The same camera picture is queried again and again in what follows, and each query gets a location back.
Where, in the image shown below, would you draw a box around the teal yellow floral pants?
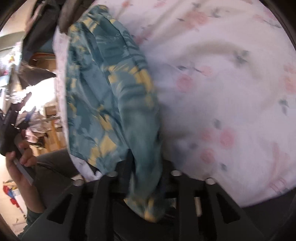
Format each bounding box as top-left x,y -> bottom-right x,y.
66,5 -> 171,222

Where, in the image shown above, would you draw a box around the person's left hand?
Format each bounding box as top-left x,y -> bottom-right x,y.
5,129 -> 46,214

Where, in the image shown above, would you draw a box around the white floral bed sheet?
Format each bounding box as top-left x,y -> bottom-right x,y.
52,0 -> 296,208

